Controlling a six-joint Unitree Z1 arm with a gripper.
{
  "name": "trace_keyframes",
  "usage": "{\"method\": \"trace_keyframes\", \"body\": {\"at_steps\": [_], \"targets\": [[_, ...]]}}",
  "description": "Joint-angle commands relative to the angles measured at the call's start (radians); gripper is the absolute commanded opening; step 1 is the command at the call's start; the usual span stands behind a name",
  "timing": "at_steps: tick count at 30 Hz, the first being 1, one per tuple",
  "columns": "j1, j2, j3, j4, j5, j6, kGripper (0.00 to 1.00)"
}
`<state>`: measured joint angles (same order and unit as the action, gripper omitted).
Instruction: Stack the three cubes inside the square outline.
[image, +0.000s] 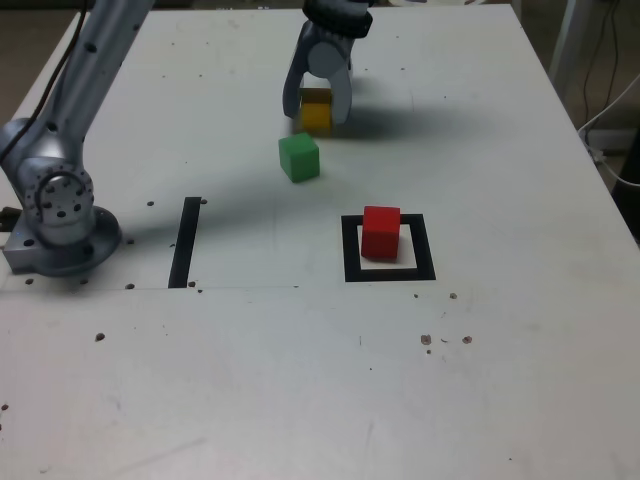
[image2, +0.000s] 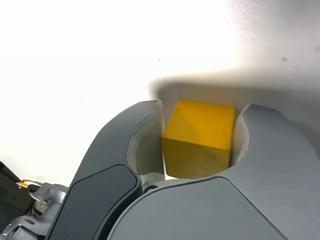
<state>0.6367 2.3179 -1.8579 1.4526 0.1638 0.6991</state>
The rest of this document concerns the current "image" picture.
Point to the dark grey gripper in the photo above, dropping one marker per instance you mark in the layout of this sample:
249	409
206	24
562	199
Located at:
320	37

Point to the yellow cube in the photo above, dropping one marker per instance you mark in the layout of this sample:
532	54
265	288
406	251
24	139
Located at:
316	117

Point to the green cube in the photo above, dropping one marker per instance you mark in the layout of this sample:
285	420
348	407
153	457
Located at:
300	160

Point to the red cube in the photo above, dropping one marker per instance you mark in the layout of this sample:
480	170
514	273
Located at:
380	235

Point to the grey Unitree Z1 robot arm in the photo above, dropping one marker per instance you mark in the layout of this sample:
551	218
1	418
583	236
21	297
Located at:
55	190

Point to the black tape square outline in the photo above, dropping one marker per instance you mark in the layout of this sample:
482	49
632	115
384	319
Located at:
390	275

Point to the black tape strip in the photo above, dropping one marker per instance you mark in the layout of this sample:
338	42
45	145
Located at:
184	245

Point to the white stand leg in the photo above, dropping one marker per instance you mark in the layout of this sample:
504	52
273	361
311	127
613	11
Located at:
567	40

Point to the white flat bar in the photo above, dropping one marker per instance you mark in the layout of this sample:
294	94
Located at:
615	139

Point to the black power plug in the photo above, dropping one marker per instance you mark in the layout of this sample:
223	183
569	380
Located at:
9	219

